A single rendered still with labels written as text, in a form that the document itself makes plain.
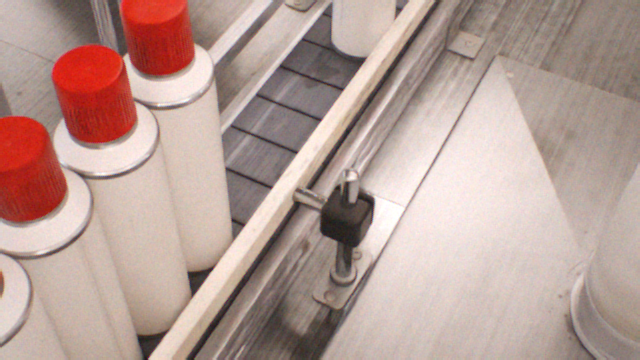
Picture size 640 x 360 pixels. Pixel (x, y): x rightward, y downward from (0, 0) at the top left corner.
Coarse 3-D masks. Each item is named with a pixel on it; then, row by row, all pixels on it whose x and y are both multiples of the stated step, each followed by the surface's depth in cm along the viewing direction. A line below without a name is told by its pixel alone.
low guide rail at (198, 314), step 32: (416, 0) 67; (384, 64) 63; (352, 96) 60; (320, 128) 58; (320, 160) 58; (288, 192) 54; (256, 224) 52; (224, 256) 51; (256, 256) 53; (224, 288) 50; (192, 320) 48; (160, 352) 46
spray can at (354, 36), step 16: (336, 0) 64; (352, 0) 63; (368, 0) 63; (384, 0) 63; (336, 16) 65; (352, 16) 64; (368, 16) 64; (384, 16) 64; (336, 32) 67; (352, 32) 65; (368, 32) 65; (384, 32) 66; (336, 48) 68; (352, 48) 66; (368, 48) 66
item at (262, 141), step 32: (320, 32) 70; (416, 32) 70; (288, 64) 67; (320, 64) 67; (352, 64) 67; (256, 96) 65; (288, 96) 65; (320, 96) 65; (256, 128) 62; (288, 128) 62; (352, 128) 65; (224, 160) 60; (256, 160) 60; (288, 160) 60; (256, 192) 58; (192, 288) 53; (192, 352) 50
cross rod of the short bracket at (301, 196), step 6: (300, 186) 55; (294, 192) 55; (300, 192) 55; (306, 192) 55; (312, 192) 55; (294, 198) 55; (300, 198) 54; (306, 198) 54; (312, 198) 54; (318, 198) 54; (324, 198) 54; (300, 204) 55; (306, 204) 54; (312, 204) 54; (318, 204) 54; (312, 210) 55; (318, 210) 54
